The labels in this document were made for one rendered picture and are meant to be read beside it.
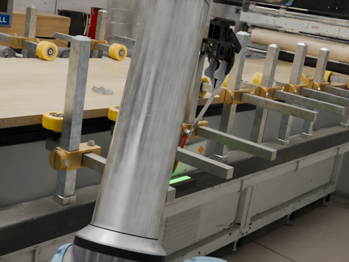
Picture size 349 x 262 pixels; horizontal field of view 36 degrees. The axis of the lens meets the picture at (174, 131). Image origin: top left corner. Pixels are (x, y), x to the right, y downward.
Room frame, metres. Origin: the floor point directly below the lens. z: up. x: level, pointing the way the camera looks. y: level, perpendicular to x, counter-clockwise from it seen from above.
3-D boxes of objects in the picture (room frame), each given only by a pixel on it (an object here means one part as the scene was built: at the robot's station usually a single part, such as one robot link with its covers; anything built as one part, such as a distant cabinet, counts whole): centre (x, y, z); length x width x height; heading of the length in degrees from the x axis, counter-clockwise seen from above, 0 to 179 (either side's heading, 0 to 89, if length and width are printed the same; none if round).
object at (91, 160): (1.30, 0.16, 0.82); 0.43 x 0.03 x 0.04; 54
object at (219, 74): (1.67, -0.11, 1.05); 0.06 x 0.03 x 0.09; 144
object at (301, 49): (2.33, -0.48, 0.91); 0.03 x 0.03 x 0.48; 54
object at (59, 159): (1.34, 0.25, 0.82); 0.13 x 0.06 x 0.05; 144
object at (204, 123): (1.74, -0.05, 0.85); 0.13 x 0.06 x 0.05; 144
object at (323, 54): (2.53, -0.63, 0.89); 0.03 x 0.03 x 0.48; 54
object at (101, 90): (1.84, 0.27, 0.91); 0.09 x 0.07 x 0.02; 47
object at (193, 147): (1.69, -0.04, 0.75); 0.26 x 0.01 x 0.10; 144
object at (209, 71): (1.69, -0.08, 1.05); 0.06 x 0.03 x 0.09; 144
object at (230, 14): (1.68, -0.10, 1.24); 0.10 x 0.09 x 0.05; 54
